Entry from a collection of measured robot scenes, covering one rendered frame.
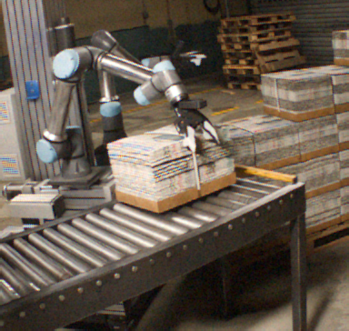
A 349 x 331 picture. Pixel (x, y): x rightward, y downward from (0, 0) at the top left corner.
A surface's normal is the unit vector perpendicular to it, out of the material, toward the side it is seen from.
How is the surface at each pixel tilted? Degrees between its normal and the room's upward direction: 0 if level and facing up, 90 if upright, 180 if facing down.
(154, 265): 90
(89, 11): 90
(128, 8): 90
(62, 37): 90
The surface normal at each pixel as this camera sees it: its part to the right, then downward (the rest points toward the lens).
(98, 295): 0.61, 0.12
